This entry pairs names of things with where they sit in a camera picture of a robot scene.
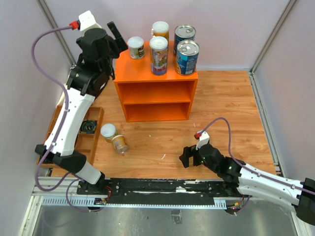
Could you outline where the small green can white lid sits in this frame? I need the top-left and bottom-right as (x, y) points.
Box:
(127, 36), (144, 59)

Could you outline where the tall blue colourful can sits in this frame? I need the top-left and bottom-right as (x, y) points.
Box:
(149, 36), (168, 76)

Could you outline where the yellow can with white lid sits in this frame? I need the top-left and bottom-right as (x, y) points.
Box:
(151, 21), (169, 41)

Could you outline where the blue yellow tin can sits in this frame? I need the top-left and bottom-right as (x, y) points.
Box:
(175, 40), (200, 76)

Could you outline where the orange fruit can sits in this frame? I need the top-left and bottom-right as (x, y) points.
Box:
(112, 135), (128, 154)

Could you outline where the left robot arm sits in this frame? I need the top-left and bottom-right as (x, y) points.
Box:
(35, 22), (128, 189)

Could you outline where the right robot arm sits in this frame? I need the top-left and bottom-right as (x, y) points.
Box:
(179, 144), (315, 225)

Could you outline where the orange wooden shelf cabinet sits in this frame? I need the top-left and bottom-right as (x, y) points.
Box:
(114, 42), (198, 122)

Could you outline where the dark blue tin can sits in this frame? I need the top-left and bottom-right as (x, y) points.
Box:
(173, 25), (196, 56)

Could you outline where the wooden compartment tray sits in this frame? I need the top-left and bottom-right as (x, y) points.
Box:
(41, 105), (104, 169)

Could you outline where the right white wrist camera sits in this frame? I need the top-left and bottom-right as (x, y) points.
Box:
(194, 131), (210, 150)

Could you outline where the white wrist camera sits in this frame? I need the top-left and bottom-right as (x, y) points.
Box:
(69, 10), (102, 34)
(194, 131), (210, 150)

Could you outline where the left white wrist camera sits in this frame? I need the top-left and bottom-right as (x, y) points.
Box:
(69, 10), (102, 34)

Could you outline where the coiled black green cable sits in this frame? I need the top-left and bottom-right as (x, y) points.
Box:
(79, 119), (97, 135)

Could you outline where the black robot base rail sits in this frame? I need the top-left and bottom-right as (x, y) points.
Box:
(76, 178), (242, 206)

